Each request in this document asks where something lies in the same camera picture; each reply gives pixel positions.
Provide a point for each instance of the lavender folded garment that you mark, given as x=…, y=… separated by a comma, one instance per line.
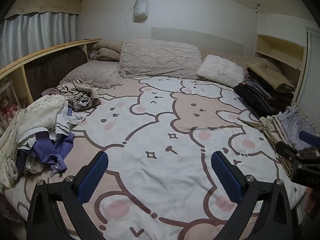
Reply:
x=293, y=123

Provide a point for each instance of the grey quilted pillow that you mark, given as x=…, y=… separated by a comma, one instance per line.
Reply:
x=101, y=74

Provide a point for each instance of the folded beige blanket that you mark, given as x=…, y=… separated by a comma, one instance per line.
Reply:
x=107, y=50

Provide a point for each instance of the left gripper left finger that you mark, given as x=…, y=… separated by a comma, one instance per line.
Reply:
x=44, y=218

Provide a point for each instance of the large knitted beige pillow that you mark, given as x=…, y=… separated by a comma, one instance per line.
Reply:
x=150, y=57

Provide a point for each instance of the cream white garment pile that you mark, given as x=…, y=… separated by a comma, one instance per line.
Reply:
x=40, y=114

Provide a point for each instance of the wooden corner shelf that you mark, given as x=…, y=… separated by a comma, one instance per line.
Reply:
x=288, y=56

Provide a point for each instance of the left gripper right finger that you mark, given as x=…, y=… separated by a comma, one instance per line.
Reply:
x=274, y=219

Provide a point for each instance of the pale blue curtain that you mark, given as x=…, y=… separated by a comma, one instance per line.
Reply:
x=22, y=35

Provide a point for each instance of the white wall lamp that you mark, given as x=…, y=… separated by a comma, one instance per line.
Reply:
x=141, y=10

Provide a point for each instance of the khaki folded garment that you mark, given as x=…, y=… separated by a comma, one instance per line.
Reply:
x=275, y=79

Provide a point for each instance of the wooden side shelf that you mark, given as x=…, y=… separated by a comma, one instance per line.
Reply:
x=23, y=81

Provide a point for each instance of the dark folded clothes stack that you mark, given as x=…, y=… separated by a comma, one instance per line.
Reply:
x=258, y=96

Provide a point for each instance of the purple garment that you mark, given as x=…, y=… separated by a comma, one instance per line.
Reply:
x=53, y=153

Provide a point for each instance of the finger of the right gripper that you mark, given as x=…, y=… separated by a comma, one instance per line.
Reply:
x=309, y=138

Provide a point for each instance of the white slatted door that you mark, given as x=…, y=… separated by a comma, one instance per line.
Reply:
x=307, y=93

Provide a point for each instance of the small fluffy white pillow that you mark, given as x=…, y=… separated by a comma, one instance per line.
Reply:
x=222, y=71

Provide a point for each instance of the beige folded clothes stack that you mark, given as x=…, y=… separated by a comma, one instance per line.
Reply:
x=274, y=133

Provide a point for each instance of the patterned crumpled clothes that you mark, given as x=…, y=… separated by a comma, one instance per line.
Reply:
x=80, y=95

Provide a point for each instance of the bear print bed sheet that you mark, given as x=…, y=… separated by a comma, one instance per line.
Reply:
x=159, y=134

